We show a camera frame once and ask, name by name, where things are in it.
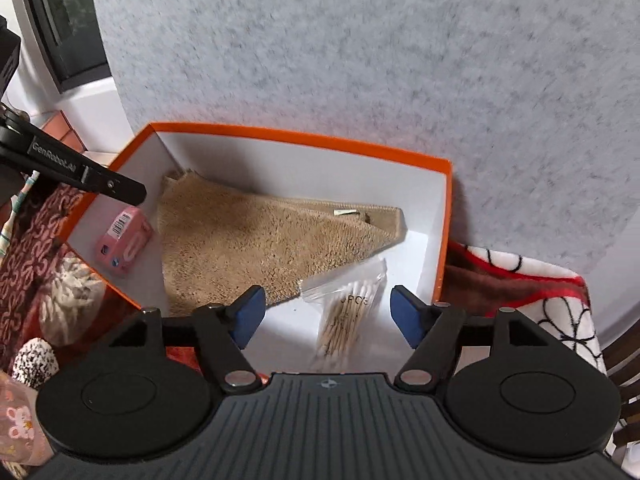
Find beige terry towel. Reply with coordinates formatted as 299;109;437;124
157;171;407;316

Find bag of cotton swabs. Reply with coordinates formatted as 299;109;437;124
299;257;387;373

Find pink wet wipes pack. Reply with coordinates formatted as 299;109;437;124
96;206;153;276

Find copper storage boxes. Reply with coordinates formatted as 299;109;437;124
30;110;87;153

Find striped paper tube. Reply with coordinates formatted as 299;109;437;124
0;170;40;259

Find red patterned plush tablecloth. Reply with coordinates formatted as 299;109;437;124
0;179;626;480

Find orange cardboard box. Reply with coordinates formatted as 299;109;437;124
61;122;452;373

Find dark wooden chair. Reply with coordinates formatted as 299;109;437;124
603;322;640;465

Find frosted drinking glass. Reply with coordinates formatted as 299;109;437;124
0;372;53;467

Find dark window frame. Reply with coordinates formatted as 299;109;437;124
25;0;111;92

